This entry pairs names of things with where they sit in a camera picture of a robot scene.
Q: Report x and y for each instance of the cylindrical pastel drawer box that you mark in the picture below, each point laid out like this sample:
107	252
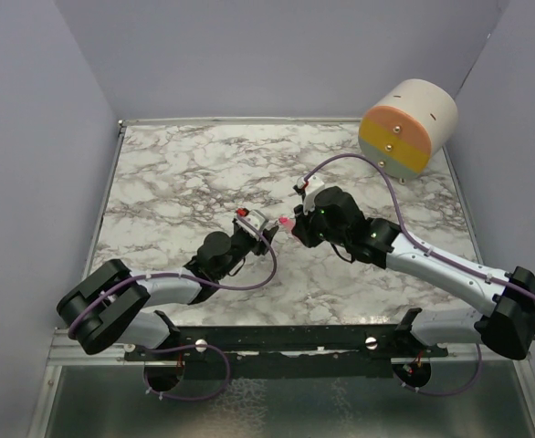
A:
407	127

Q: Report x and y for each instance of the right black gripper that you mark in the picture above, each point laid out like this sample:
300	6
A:
301	226

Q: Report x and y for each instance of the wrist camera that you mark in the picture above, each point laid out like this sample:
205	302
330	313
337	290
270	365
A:
252	218
308	190

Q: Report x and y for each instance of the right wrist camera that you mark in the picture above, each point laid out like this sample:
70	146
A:
308	190

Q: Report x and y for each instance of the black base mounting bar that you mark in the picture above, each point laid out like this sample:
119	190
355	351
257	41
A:
287	352

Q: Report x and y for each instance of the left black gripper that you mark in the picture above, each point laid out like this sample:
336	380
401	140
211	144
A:
259	247

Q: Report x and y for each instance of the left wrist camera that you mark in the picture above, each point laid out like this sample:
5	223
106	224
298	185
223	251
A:
252	218

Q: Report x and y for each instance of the aluminium table frame rail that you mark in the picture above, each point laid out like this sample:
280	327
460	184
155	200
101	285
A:
52	374

